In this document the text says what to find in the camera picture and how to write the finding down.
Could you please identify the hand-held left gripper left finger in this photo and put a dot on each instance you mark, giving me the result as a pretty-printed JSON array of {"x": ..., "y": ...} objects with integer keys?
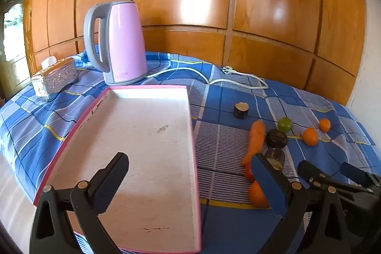
[{"x": 114, "y": 170}]

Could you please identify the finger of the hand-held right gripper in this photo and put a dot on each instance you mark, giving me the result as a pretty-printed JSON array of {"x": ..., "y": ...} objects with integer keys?
[
  {"x": 355, "y": 173},
  {"x": 312, "y": 172}
]

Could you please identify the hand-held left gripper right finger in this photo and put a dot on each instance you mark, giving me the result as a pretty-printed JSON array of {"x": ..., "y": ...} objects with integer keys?
[{"x": 268, "y": 182}]

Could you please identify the large orange tangerine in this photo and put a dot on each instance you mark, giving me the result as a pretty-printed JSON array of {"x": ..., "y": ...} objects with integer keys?
[
  {"x": 257, "y": 195},
  {"x": 310, "y": 136}
]

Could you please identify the pink rimmed white tray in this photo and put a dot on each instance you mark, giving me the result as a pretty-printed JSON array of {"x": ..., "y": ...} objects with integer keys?
[{"x": 140, "y": 138}]

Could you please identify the red tomato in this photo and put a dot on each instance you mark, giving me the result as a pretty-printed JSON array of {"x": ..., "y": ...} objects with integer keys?
[{"x": 248, "y": 172}]

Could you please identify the dark eggplant piece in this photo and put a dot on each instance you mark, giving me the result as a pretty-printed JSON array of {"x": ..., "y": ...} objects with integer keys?
[
  {"x": 241, "y": 111},
  {"x": 276, "y": 156}
]

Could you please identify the dark purple passion fruit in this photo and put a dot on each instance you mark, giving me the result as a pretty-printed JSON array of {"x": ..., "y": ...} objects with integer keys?
[{"x": 276, "y": 138}]

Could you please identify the orange carrot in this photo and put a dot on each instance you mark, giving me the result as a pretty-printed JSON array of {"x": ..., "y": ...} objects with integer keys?
[{"x": 256, "y": 138}]

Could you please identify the small orange tangerine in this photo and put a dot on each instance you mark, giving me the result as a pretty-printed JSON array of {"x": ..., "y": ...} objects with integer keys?
[{"x": 325, "y": 125}]

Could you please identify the green lime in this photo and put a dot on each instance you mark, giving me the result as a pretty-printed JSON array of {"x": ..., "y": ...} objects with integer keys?
[{"x": 285, "y": 125}]

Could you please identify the blue plaid cloth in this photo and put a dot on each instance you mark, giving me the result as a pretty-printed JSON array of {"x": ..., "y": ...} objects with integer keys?
[{"x": 226, "y": 111}]

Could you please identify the silver embossed tissue box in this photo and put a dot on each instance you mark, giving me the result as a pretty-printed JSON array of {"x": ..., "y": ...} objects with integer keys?
[{"x": 56, "y": 80}]

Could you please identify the pink electric kettle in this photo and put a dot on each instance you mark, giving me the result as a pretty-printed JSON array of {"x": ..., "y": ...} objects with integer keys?
[{"x": 122, "y": 42}]

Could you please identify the wooden framed window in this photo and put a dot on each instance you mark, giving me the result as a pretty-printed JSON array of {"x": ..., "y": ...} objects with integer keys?
[{"x": 13, "y": 39}]

